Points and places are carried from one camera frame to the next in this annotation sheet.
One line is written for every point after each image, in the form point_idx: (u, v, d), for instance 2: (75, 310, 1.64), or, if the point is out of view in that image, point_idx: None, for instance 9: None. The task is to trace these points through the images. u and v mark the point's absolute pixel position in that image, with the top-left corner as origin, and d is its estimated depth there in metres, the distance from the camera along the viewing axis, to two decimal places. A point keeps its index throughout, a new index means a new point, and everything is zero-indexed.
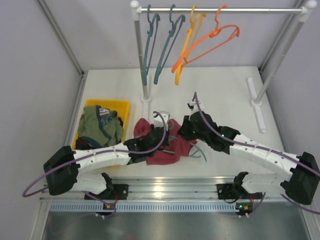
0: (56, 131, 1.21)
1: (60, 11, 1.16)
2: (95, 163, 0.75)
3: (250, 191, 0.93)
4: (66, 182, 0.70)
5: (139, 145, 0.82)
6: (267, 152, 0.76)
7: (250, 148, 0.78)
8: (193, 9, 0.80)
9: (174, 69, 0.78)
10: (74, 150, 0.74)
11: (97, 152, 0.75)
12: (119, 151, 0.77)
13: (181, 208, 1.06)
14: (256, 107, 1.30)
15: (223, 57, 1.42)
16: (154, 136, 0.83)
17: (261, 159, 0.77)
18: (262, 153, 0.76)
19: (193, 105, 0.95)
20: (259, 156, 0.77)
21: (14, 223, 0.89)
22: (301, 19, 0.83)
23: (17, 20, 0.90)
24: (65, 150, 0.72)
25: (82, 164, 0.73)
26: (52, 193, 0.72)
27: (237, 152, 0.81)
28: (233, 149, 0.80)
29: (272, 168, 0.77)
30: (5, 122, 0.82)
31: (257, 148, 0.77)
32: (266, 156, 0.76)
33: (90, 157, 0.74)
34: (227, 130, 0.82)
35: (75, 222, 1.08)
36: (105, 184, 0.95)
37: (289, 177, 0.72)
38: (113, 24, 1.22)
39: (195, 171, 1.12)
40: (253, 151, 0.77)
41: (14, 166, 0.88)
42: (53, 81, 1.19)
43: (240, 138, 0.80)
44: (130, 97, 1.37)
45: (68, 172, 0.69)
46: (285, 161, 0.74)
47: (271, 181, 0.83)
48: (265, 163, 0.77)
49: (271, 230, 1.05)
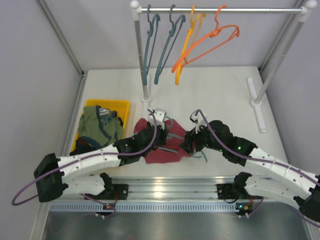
0: (55, 132, 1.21)
1: (60, 10, 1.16)
2: (81, 169, 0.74)
3: (252, 193, 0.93)
4: (51, 190, 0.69)
5: (130, 145, 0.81)
6: (286, 169, 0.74)
7: (268, 164, 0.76)
8: (193, 9, 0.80)
9: (174, 69, 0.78)
10: (58, 158, 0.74)
11: (82, 157, 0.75)
12: (106, 154, 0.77)
13: (182, 208, 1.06)
14: (256, 107, 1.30)
15: (223, 57, 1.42)
16: (145, 136, 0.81)
17: (279, 175, 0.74)
18: (281, 169, 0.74)
19: (197, 119, 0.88)
20: (277, 173, 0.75)
21: (14, 223, 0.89)
22: (301, 19, 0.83)
23: (17, 20, 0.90)
24: (50, 158, 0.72)
25: (66, 172, 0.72)
26: (41, 201, 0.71)
27: (254, 166, 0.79)
28: (249, 163, 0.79)
29: (288, 185, 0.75)
30: (5, 122, 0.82)
31: (275, 165, 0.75)
32: (285, 174, 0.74)
33: (75, 163, 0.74)
34: (243, 142, 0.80)
35: (75, 222, 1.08)
36: (103, 185, 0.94)
37: (306, 197, 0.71)
38: (113, 24, 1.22)
39: (196, 171, 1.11)
40: (271, 167, 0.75)
41: (13, 166, 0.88)
42: (52, 81, 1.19)
43: (257, 152, 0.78)
44: (130, 97, 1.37)
45: (52, 181, 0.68)
46: (304, 180, 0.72)
47: (282, 192, 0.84)
48: (283, 181, 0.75)
49: (271, 230, 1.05)
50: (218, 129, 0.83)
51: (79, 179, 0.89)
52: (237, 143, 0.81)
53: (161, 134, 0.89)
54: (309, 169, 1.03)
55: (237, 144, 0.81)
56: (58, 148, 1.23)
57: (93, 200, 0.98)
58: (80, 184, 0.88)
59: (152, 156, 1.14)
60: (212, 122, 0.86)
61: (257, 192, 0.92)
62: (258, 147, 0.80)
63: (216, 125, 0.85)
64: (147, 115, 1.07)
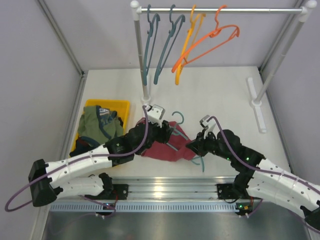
0: (55, 132, 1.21)
1: (60, 10, 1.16)
2: (70, 173, 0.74)
3: (252, 194, 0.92)
4: (42, 196, 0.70)
5: (122, 145, 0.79)
6: (294, 181, 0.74)
7: (276, 175, 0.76)
8: (193, 9, 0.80)
9: (174, 69, 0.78)
10: (46, 164, 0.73)
11: (70, 162, 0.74)
12: (95, 156, 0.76)
13: (181, 208, 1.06)
14: (256, 107, 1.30)
15: (223, 58, 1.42)
16: (136, 134, 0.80)
17: (287, 187, 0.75)
18: (289, 181, 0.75)
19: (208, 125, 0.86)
20: (285, 184, 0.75)
21: (15, 223, 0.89)
22: (301, 19, 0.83)
23: (17, 20, 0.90)
24: (38, 164, 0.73)
25: (54, 178, 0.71)
26: (34, 205, 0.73)
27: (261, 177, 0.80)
28: (257, 174, 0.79)
29: (296, 197, 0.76)
30: (5, 122, 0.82)
31: (283, 176, 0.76)
32: (292, 186, 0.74)
33: (63, 168, 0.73)
34: (251, 152, 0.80)
35: (76, 222, 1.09)
36: (102, 185, 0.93)
37: (312, 208, 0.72)
38: (113, 24, 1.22)
39: (197, 171, 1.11)
40: (279, 180, 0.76)
41: (14, 166, 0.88)
42: (53, 81, 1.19)
43: (265, 163, 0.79)
44: (130, 97, 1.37)
45: (40, 188, 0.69)
46: (312, 192, 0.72)
47: (287, 200, 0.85)
48: (290, 192, 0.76)
49: (271, 230, 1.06)
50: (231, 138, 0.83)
51: (75, 181, 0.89)
52: (246, 153, 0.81)
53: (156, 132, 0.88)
54: (309, 169, 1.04)
55: (246, 155, 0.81)
56: (58, 148, 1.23)
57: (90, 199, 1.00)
58: (77, 187, 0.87)
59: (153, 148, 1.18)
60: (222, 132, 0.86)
61: (257, 196, 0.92)
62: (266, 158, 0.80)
63: (229, 136, 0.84)
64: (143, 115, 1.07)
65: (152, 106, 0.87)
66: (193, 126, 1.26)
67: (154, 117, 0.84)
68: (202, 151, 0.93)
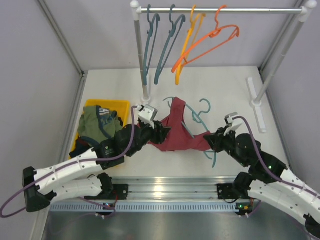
0: (55, 132, 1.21)
1: (60, 11, 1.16)
2: (58, 180, 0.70)
3: (252, 195, 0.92)
4: (33, 203, 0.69)
5: (111, 148, 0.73)
6: (314, 197, 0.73)
7: (297, 189, 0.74)
8: (193, 9, 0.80)
9: (174, 69, 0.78)
10: (35, 171, 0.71)
11: (58, 168, 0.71)
12: (83, 162, 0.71)
13: (181, 208, 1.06)
14: (256, 107, 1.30)
15: (223, 58, 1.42)
16: (123, 136, 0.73)
17: (306, 202, 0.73)
18: (309, 197, 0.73)
19: (232, 123, 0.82)
20: (304, 199, 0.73)
21: (15, 224, 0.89)
22: (301, 19, 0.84)
23: (17, 20, 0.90)
24: (27, 172, 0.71)
25: (41, 185, 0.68)
26: (30, 211, 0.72)
27: (279, 187, 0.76)
28: (277, 184, 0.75)
29: (309, 210, 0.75)
30: (5, 122, 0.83)
31: (304, 191, 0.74)
32: (311, 201, 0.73)
33: (50, 176, 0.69)
34: (270, 159, 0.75)
35: (76, 221, 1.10)
36: (100, 187, 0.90)
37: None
38: (113, 24, 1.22)
39: (197, 170, 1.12)
40: (300, 194, 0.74)
41: (14, 165, 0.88)
42: (53, 82, 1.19)
43: (287, 175, 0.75)
44: (130, 97, 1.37)
45: (29, 196, 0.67)
46: None
47: (290, 207, 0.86)
48: (306, 206, 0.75)
49: (271, 230, 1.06)
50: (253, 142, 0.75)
51: (70, 185, 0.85)
52: (267, 161, 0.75)
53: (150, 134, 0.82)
54: (309, 169, 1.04)
55: (268, 163, 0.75)
56: (58, 149, 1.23)
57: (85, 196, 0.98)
58: (72, 191, 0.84)
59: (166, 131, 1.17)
60: (245, 136, 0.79)
61: (255, 196, 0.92)
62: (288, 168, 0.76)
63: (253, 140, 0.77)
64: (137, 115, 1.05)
65: (144, 106, 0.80)
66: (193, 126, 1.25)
67: (144, 118, 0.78)
68: (217, 147, 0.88)
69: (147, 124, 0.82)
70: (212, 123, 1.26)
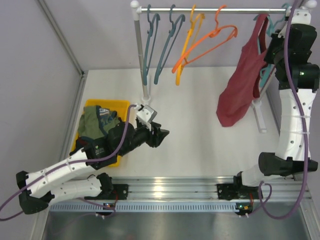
0: (55, 132, 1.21)
1: (60, 10, 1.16)
2: (49, 183, 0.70)
3: (245, 182, 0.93)
4: (31, 205, 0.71)
5: (103, 147, 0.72)
6: (300, 130, 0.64)
7: (295, 113, 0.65)
8: (193, 9, 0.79)
9: (174, 69, 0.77)
10: (27, 175, 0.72)
11: (48, 172, 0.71)
12: (73, 163, 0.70)
13: (181, 209, 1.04)
14: (256, 107, 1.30)
15: (223, 58, 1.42)
16: (115, 135, 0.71)
17: (288, 125, 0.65)
18: (296, 125, 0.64)
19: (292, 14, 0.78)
20: (291, 122, 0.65)
21: (15, 224, 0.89)
22: None
23: (17, 19, 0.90)
24: (20, 176, 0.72)
25: (32, 190, 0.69)
26: (29, 213, 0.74)
27: (285, 99, 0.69)
28: (286, 93, 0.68)
29: (282, 141, 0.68)
30: (5, 122, 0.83)
31: (299, 118, 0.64)
32: (293, 129, 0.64)
33: (41, 179, 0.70)
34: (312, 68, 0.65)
35: (75, 221, 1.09)
36: (99, 187, 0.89)
37: (279, 158, 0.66)
38: (112, 24, 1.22)
39: (199, 171, 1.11)
40: (293, 117, 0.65)
41: (14, 167, 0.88)
42: (53, 81, 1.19)
43: (305, 95, 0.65)
44: (130, 96, 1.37)
45: (24, 199, 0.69)
46: (298, 149, 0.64)
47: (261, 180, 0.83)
48: (285, 132, 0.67)
49: (270, 230, 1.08)
50: (302, 37, 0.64)
51: (69, 185, 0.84)
52: (302, 66, 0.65)
53: (147, 134, 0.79)
54: None
55: (302, 69, 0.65)
56: (58, 149, 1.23)
57: (84, 199, 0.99)
58: (71, 192, 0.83)
59: (233, 75, 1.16)
60: (299, 25, 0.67)
61: (250, 183, 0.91)
62: (315, 93, 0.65)
63: (304, 27, 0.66)
64: (144, 88, 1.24)
65: (144, 107, 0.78)
66: (193, 127, 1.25)
67: (141, 118, 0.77)
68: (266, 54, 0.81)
69: (144, 125, 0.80)
70: (212, 123, 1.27)
